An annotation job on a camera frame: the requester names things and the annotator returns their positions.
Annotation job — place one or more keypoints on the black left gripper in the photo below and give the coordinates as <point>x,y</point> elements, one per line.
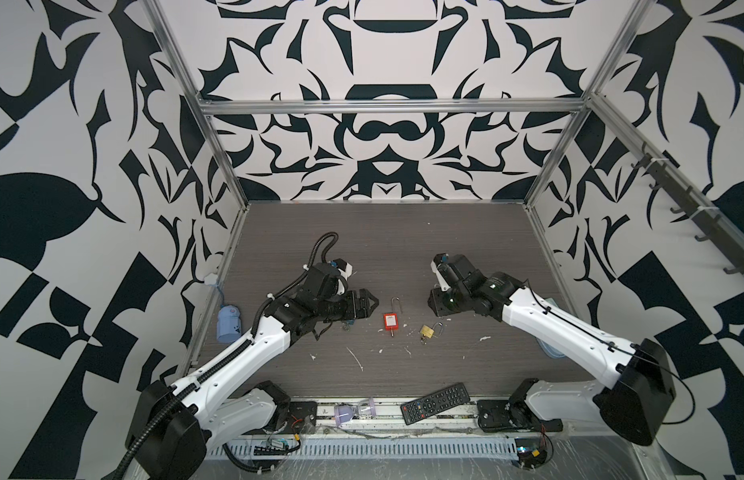
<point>363,310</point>

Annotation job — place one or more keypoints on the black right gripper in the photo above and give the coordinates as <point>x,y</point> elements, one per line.
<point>435,302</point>

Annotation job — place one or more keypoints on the brass padlock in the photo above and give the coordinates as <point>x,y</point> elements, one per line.
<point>428,333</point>

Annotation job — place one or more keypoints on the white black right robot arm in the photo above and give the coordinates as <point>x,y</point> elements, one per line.
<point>631,388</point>

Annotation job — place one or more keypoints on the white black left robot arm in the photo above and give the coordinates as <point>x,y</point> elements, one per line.
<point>175,425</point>

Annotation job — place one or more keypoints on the red safety padlock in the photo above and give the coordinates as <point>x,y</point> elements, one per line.
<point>392,317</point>

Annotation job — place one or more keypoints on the black remote control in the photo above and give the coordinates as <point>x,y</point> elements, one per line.
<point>434,403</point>

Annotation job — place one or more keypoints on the clear safety glasses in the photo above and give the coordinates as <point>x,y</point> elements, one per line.
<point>362,410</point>

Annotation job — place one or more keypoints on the light blue round device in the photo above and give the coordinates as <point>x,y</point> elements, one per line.
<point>548,349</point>

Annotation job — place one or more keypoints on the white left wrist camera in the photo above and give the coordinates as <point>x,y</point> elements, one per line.
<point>344,268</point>

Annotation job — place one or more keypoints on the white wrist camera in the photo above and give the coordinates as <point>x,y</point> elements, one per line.
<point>437,262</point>
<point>344,268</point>

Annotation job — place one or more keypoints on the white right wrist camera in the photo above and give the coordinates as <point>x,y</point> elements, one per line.
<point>437,262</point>

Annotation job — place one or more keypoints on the light blue device left wall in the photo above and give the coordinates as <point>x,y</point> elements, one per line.
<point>228,326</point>

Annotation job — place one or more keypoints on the white slotted cable duct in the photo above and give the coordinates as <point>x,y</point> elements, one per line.
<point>358,448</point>

